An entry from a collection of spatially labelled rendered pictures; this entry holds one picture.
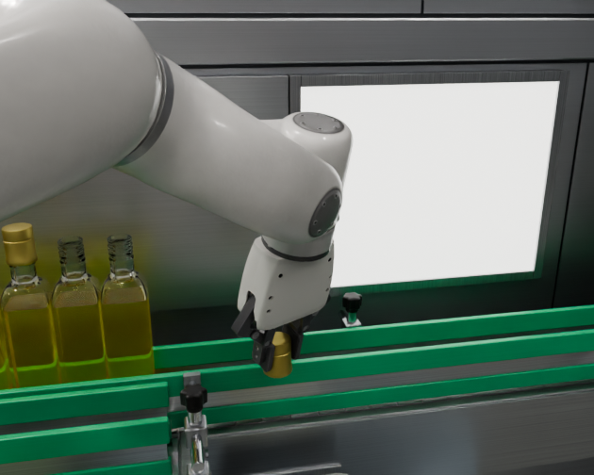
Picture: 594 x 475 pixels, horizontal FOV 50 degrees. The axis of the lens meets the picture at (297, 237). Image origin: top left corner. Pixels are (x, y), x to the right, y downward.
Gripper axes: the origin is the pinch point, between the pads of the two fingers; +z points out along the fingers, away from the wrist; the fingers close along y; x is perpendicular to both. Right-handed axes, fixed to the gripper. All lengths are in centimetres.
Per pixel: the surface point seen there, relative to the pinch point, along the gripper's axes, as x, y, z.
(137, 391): -9.1, 13.4, 9.0
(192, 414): 1.3, 12.0, 3.8
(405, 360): 5.4, -19.3, 6.8
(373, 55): -20.1, -27.3, -26.9
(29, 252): -23.2, 20.6, -5.1
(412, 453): 11.2, -19.1, 19.9
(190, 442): 2.5, 12.7, 6.8
